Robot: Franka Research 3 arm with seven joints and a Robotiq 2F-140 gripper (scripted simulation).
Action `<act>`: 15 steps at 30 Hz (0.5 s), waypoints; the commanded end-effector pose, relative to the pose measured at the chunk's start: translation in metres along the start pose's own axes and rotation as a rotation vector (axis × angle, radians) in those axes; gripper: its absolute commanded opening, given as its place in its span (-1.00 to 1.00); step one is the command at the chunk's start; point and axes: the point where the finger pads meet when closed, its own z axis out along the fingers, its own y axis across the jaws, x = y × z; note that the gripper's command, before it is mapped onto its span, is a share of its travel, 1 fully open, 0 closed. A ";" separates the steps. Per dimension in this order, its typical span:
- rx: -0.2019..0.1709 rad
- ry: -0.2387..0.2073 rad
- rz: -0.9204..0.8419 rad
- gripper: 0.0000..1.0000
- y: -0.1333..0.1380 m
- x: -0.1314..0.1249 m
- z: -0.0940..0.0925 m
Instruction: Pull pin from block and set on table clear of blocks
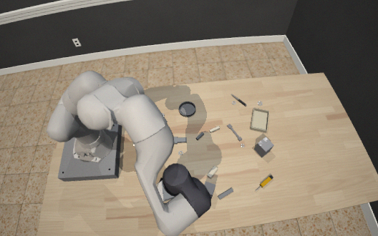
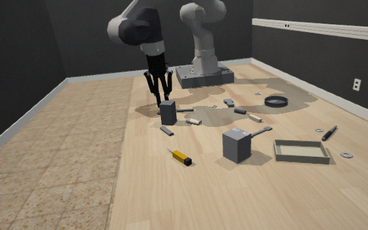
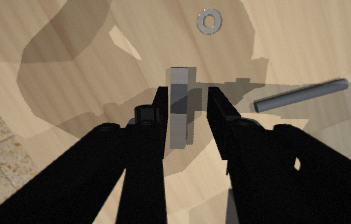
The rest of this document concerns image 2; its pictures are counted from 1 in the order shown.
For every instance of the silver flat washer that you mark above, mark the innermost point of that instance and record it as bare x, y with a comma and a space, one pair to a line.
349, 155

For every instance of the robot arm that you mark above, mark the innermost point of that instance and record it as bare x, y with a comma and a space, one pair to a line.
141, 25

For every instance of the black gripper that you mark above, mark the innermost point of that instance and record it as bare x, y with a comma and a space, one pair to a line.
157, 68

